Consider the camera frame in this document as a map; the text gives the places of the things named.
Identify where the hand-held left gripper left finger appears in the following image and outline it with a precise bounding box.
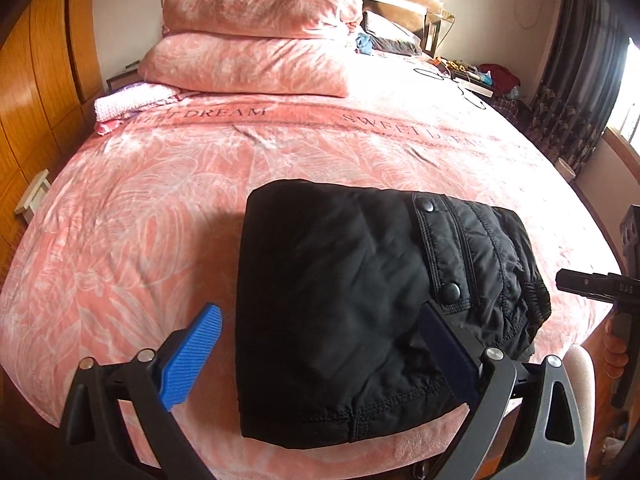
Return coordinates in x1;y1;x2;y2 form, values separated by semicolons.
60;304;223;480

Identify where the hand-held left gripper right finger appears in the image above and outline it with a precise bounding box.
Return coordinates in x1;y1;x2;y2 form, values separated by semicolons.
417;300;586;480

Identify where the black jacket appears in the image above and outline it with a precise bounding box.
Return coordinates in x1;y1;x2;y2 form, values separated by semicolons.
237;180;553;448

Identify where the person's right hand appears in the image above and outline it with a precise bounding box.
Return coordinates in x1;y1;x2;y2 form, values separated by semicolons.
601;320;620;373

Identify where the bed with pink blanket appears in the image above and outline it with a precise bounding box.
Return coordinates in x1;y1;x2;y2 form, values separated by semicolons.
0;80;626;471

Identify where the window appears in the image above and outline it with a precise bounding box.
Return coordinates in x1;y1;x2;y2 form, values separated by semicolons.
605;35;640;147

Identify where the patterned bag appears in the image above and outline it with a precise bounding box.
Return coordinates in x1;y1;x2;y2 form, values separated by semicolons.
492;97;531;122

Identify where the dark patterned curtain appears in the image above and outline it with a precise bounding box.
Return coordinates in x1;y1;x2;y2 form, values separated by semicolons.
530;0;632;181

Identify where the small white wooden stool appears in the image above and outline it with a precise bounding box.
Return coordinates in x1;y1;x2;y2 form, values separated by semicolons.
14;170;51;218

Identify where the red cloth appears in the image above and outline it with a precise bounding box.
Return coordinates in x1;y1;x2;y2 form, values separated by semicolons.
480;62;521;93

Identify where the cluttered nightstand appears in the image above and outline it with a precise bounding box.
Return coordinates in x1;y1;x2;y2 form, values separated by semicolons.
435;57;506;101

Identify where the white knitted folded cloth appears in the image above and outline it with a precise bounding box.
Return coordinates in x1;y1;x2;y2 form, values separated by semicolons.
94;84;183;133

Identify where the dark side table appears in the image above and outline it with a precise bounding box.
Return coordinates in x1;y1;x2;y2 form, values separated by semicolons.
105;60;143;93

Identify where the pink plush pillow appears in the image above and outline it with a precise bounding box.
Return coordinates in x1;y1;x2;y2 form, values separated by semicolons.
161;0;365;40
137;32;353;98

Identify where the dark patterned pillow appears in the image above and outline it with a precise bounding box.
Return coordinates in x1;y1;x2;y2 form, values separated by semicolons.
362;10;423;57

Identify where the wooden wardrobe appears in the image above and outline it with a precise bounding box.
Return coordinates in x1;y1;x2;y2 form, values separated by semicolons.
0;0;108;261

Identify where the black cable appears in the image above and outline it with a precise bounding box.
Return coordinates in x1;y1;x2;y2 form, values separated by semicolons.
412;67;488;111

